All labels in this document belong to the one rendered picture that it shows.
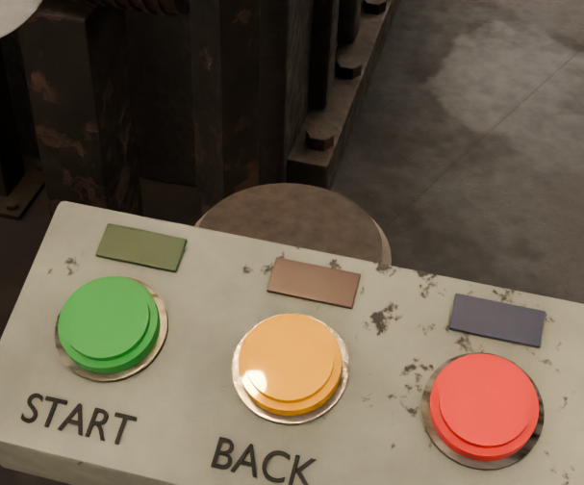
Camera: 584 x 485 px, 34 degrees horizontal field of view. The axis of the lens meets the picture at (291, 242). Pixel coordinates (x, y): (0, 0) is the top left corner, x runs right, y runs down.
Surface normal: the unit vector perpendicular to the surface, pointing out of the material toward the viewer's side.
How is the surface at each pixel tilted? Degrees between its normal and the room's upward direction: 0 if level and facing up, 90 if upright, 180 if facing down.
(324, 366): 20
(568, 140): 0
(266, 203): 0
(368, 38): 0
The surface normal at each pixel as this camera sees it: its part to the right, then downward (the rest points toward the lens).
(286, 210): 0.04, -0.74
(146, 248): -0.05, -0.48
